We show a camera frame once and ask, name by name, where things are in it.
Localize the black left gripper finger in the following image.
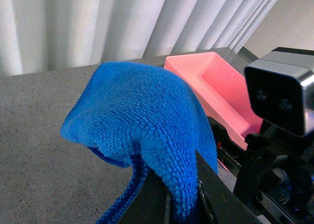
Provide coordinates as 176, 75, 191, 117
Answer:
124, 171, 171, 224

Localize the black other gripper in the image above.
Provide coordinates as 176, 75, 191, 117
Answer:
196, 118, 314, 224

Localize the blue microfiber cloth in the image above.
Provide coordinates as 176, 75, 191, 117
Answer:
60, 62, 217, 224

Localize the pink plastic bin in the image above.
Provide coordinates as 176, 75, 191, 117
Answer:
164, 52, 262, 150

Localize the white pleated curtain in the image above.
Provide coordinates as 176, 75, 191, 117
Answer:
0, 0, 277, 76

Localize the grey depth camera box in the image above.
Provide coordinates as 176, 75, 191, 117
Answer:
244, 47, 314, 137

